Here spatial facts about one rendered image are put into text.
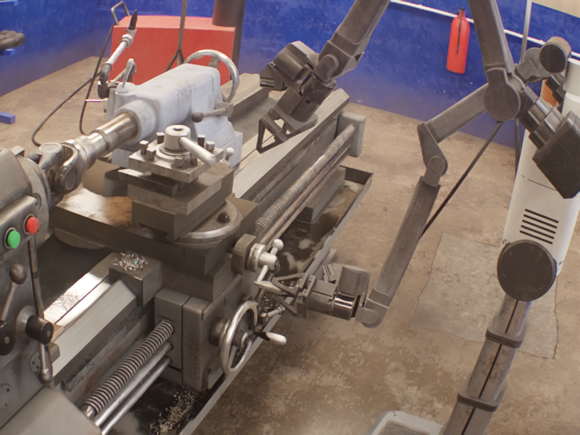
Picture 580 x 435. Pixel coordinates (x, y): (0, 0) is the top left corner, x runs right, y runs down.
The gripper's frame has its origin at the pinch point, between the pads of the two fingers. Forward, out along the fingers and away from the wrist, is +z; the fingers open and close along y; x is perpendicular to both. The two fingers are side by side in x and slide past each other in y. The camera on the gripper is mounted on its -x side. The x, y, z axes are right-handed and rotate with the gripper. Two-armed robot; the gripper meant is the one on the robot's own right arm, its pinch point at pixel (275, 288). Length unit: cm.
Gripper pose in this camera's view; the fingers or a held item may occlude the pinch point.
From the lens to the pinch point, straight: 173.3
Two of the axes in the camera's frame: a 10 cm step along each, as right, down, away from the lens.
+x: -3.7, 6.9, -6.2
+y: -0.4, -6.8, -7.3
